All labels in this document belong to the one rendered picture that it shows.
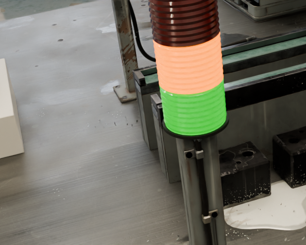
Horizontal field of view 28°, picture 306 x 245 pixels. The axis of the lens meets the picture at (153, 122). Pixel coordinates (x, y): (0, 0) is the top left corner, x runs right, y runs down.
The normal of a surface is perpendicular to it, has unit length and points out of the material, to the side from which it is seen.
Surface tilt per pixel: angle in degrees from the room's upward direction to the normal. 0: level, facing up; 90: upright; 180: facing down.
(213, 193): 90
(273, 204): 0
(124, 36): 90
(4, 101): 3
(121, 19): 90
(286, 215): 0
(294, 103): 90
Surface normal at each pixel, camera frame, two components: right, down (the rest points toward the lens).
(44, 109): -0.13, -0.86
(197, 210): 0.29, 0.44
